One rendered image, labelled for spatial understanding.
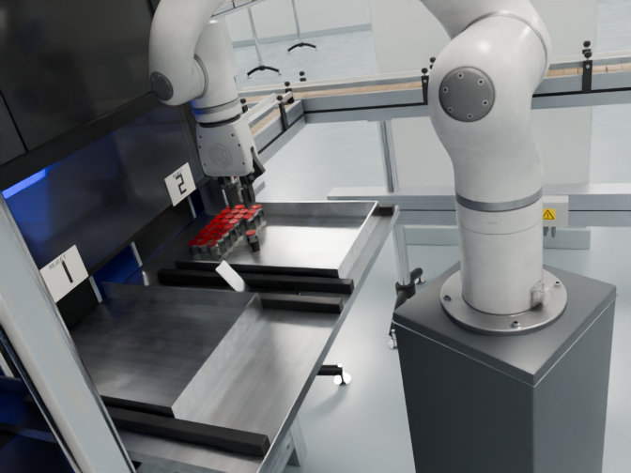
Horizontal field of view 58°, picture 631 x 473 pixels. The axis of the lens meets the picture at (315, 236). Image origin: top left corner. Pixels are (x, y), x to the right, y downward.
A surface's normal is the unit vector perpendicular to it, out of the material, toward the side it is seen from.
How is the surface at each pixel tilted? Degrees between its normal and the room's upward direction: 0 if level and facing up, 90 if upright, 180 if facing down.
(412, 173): 90
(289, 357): 0
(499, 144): 129
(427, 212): 90
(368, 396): 0
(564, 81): 90
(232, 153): 90
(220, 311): 0
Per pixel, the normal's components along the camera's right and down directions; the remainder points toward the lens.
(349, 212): -0.36, 0.50
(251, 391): -0.18, -0.87
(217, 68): 0.79, 0.14
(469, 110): -0.41, 0.66
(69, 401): 0.60, 0.28
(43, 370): 0.37, 0.37
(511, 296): 0.00, 0.47
